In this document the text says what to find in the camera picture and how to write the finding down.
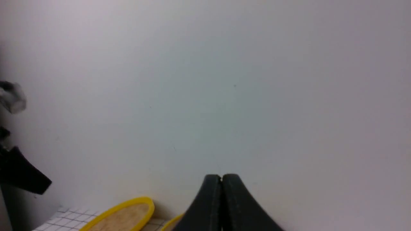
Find yellow rimmed bamboo steamer lid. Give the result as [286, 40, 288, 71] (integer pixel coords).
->
[79, 196, 155, 231]

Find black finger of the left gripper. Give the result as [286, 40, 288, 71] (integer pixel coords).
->
[0, 146, 52, 195]

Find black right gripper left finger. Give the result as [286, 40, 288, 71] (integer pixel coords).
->
[173, 175, 222, 231]

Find yellow rimmed bamboo steamer basket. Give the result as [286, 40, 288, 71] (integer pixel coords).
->
[160, 213, 184, 231]

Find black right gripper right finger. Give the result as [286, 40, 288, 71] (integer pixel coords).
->
[222, 174, 283, 231]

